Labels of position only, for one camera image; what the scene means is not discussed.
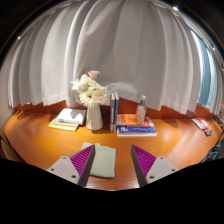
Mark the blue upright book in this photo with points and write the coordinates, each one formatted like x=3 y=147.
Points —
x=116 y=110

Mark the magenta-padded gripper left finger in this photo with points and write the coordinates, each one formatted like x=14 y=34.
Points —
x=65 y=168

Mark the red and white small pack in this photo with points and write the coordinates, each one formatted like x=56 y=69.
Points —
x=200 y=123

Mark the dark chair back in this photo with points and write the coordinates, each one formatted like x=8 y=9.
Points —
x=215 y=151

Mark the wooden chair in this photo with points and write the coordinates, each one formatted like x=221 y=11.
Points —
x=10 y=150

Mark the clear plastic bottle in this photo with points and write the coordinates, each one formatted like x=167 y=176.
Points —
x=141 y=111

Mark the pale green towel yellow stripe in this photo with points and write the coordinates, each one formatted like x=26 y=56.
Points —
x=105 y=161

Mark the window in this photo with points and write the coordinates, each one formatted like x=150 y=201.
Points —
x=205 y=73

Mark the grey thin book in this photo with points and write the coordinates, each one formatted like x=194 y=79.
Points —
x=61 y=122

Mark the white curtain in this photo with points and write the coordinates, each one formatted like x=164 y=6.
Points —
x=110 y=43

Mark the small dark object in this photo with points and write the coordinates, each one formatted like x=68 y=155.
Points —
x=208 y=132

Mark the white and pink flower bunch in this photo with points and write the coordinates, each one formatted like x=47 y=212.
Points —
x=89 y=91

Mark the white book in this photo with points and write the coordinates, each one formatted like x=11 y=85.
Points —
x=71 y=115

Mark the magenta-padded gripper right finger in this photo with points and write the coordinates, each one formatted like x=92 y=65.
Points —
x=160 y=168

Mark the grey upright book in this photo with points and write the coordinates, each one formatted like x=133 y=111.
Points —
x=112 y=113

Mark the orange flat book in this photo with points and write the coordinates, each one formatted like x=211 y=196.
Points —
x=128 y=119

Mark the white ceramic vase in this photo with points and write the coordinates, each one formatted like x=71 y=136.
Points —
x=94 y=120

